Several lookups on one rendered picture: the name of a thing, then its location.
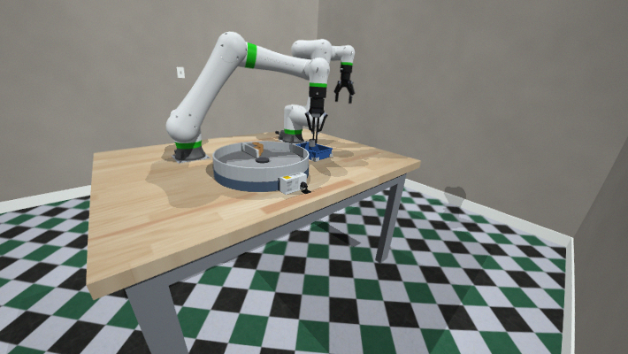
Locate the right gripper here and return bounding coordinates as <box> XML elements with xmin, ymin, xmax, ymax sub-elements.
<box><xmin>305</xmin><ymin>98</ymin><xmax>328</xmax><ymax>143</ymax></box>

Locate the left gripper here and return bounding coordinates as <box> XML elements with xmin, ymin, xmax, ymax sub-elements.
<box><xmin>334</xmin><ymin>73</ymin><xmax>355</xmax><ymax>104</ymax></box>

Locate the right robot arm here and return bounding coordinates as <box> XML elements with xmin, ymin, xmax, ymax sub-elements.
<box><xmin>166</xmin><ymin>32</ymin><xmax>330</xmax><ymax>161</ymax></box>

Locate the blue open crate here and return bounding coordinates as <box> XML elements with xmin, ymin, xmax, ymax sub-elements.
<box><xmin>295</xmin><ymin>142</ymin><xmax>333</xmax><ymax>160</ymax></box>

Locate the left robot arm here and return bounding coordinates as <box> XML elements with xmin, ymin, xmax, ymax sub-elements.
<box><xmin>275</xmin><ymin>39</ymin><xmax>355</xmax><ymax>143</ymax></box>

